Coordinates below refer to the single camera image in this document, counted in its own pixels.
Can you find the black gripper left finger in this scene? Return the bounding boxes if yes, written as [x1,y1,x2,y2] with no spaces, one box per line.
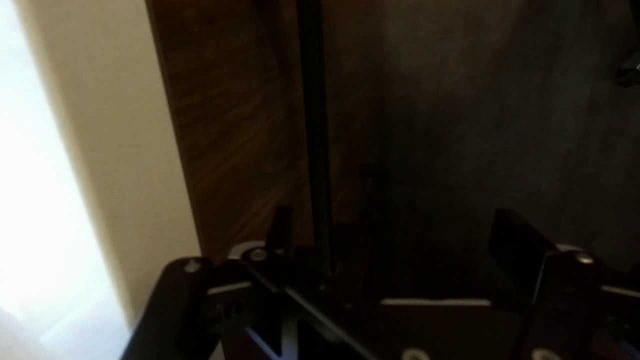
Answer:
[119,203,376,360]

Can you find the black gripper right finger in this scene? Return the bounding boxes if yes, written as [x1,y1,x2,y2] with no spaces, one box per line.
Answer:
[488,209,640,360]

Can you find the dark wooden drawer white interior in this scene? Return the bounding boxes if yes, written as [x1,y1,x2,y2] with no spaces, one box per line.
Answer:
[143,0,640,308]

